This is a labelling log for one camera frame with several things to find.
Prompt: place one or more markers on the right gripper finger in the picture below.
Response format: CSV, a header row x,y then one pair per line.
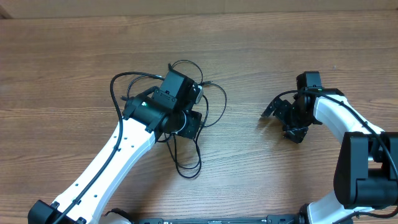
x,y
274,108
296,135

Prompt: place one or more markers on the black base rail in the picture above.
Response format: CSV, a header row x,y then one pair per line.
x,y
211,220

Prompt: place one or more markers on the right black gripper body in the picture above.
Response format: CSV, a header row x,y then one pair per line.
x,y
288,117

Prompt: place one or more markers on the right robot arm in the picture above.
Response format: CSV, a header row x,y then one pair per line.
x,y
365,178

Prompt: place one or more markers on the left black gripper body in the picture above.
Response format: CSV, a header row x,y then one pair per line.
x,y
191,126

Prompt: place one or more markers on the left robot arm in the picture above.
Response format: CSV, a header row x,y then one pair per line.
x,y
164,109

